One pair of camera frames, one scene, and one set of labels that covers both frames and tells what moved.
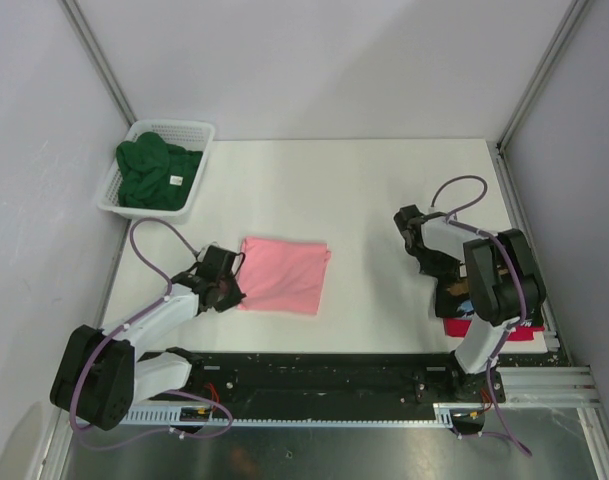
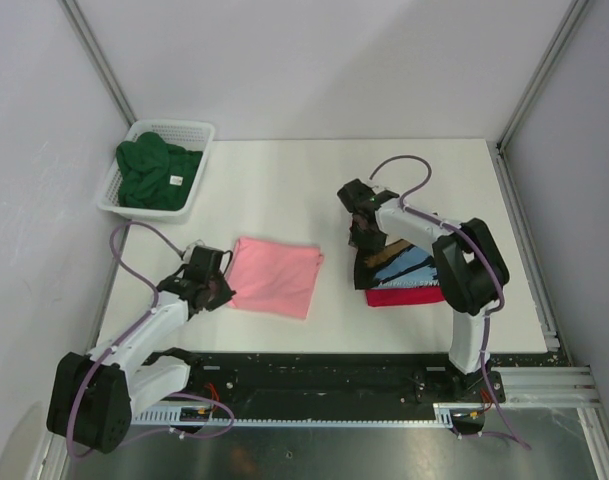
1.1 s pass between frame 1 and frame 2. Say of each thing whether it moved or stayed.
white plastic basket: stayed
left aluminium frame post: stayed
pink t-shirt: moved
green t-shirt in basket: stayed
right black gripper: moved
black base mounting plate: stayed
